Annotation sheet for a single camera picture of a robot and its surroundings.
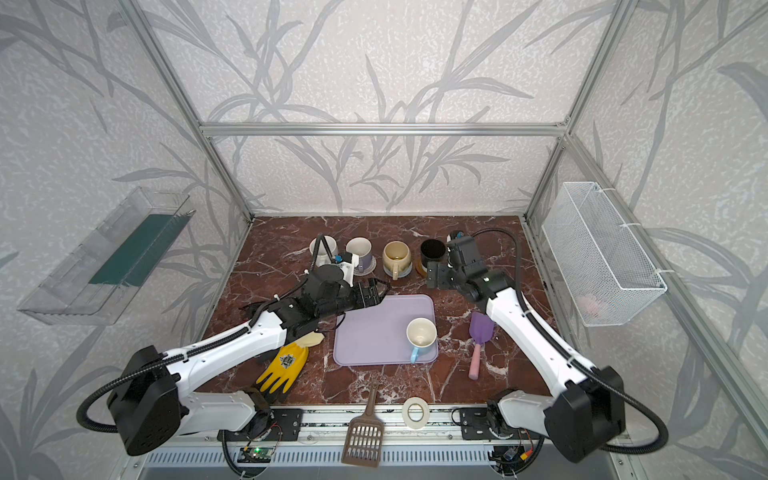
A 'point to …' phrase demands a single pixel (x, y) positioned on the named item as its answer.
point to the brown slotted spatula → (364, 440)
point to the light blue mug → (421, 332)
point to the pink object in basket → (588, 303)
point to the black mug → (432, 250)
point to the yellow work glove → (289, 362)
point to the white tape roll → (415, 412)
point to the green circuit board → (255, 454)
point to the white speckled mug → (323, 256)
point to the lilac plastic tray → (377, 335)
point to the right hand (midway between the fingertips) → (445, 262)
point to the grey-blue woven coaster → (399, 275)
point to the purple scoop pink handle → (481, 327)
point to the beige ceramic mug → (396, 257)
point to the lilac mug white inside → (362, 248)
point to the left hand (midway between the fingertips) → (386, 282)
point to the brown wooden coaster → (420, 274)
